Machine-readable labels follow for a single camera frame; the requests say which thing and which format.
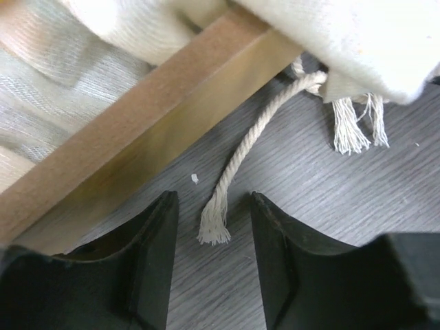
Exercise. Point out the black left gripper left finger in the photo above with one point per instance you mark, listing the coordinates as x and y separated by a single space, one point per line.
122 280

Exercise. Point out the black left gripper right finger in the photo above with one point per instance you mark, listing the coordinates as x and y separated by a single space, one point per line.
309 280

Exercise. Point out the lemon print pet mattress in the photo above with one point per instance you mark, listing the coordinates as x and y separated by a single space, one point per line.
63 63

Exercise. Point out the wooden pet bed frame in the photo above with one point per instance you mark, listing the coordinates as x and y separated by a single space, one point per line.
68 194

